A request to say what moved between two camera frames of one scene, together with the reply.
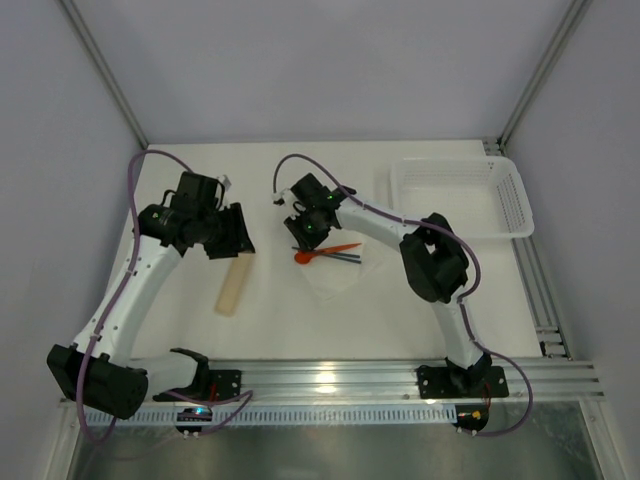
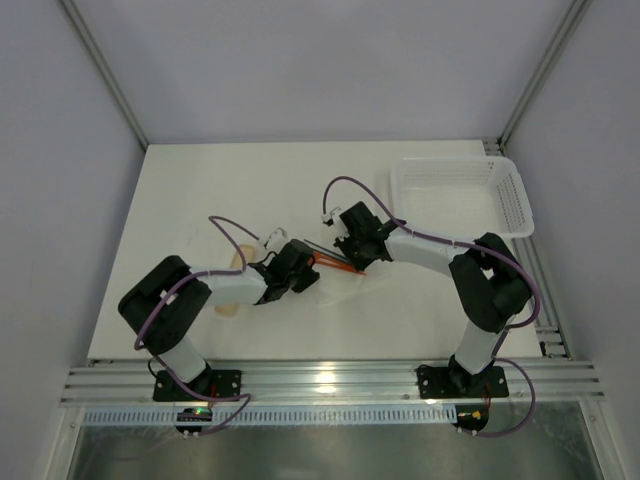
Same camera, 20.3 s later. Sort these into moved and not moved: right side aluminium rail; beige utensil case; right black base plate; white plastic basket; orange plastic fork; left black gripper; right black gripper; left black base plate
Moved: left black gripper; right black gripper; orange plastic fork
Not moved: left black base plate; right side aluminium rail; white plastic basket; beige utensil case; right black base plate
